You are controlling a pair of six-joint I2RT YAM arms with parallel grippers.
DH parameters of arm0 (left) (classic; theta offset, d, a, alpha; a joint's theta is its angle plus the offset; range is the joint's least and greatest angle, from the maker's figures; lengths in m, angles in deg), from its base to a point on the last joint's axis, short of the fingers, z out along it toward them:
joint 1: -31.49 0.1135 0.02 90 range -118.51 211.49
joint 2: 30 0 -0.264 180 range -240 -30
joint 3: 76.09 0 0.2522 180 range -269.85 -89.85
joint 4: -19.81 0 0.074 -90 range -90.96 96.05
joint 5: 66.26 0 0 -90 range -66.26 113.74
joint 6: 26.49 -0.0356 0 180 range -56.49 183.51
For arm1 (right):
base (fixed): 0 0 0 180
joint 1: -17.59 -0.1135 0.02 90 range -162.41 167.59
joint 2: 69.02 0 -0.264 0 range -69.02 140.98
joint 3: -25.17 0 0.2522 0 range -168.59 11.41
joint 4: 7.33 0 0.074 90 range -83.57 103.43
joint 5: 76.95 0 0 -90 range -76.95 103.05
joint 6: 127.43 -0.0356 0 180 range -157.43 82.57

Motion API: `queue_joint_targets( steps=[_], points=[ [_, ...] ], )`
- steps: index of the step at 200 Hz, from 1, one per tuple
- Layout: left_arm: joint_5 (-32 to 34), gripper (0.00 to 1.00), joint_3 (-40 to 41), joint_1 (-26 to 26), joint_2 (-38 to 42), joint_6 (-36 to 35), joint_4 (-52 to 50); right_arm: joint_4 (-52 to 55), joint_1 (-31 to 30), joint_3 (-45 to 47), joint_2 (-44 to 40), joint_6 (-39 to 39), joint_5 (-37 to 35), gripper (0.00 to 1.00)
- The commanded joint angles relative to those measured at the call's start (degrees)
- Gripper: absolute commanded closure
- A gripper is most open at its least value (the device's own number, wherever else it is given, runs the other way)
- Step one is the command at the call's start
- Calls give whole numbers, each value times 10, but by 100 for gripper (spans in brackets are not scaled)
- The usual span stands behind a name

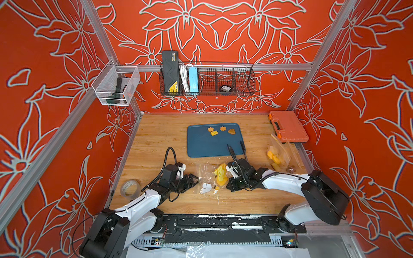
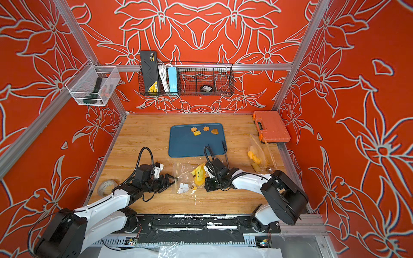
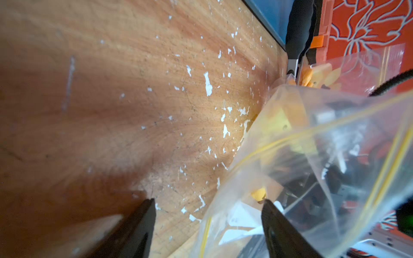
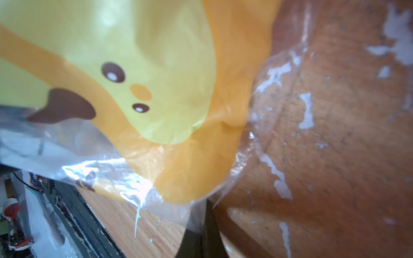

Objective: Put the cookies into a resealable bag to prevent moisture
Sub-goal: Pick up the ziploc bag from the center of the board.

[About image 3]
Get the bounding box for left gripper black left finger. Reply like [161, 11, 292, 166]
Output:
[84, 198, 156, 258]

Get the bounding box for clear bag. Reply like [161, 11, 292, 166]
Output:
[297, 44, 405, 96]

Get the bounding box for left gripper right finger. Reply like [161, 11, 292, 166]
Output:
[261, 200, 321, 258]

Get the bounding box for dark blue tray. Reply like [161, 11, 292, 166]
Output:
[244, 0, 294, 49]

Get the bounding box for orange tool case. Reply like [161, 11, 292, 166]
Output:
[307, 0, 334, 64]

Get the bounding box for bag with yellow duck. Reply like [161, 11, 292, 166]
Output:
[190, 85, 413, 258]

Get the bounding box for black metal tongs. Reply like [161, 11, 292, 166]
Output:
[285, 0, 317, 77]

